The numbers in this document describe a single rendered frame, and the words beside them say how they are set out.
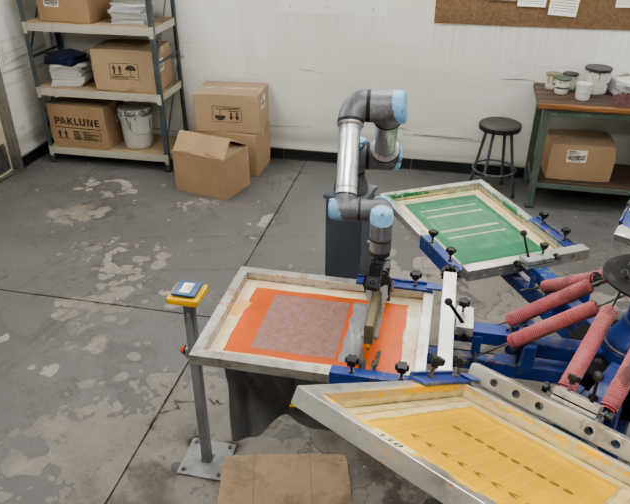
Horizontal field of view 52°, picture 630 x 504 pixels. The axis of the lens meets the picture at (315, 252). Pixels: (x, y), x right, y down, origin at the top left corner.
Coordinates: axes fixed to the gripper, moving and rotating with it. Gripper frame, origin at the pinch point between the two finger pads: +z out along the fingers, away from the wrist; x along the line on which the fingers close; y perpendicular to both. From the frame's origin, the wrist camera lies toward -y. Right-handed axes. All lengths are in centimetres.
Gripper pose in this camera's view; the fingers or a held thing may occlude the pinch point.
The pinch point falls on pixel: (376, 302)
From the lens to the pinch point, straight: 229.8
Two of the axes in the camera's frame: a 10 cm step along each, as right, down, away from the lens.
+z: 0.0, 8.6, 5.1
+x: -9.8, -1.1, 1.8
